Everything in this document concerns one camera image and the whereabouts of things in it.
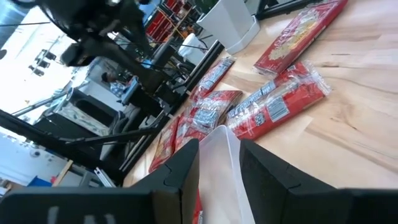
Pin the person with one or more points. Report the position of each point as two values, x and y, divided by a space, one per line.
113 85

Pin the black table edge rail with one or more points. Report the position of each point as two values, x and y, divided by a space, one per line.
280 9

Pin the blue box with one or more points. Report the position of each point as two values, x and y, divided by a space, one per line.
38 182

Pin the black table end rail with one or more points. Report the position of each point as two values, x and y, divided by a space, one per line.
205 63

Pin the red storage shelving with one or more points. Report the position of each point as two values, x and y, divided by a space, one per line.
158 25

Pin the black frame strut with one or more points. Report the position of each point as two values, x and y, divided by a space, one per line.
46 140

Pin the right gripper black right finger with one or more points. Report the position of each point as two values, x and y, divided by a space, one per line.
273 193

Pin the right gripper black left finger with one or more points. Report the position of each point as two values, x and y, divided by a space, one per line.
177 186

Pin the red clear-wrapped popcorn bag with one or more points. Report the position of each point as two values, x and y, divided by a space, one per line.
205 115
280 102
295 37
197 211
163 146
211 77

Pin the white draped cover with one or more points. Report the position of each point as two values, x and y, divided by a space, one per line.
192 49

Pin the white planter pot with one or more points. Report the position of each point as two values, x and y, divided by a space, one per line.
230 21

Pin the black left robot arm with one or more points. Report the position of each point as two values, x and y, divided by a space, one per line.
93 18

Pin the clear plastic storage bin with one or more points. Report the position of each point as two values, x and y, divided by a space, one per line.
220 174

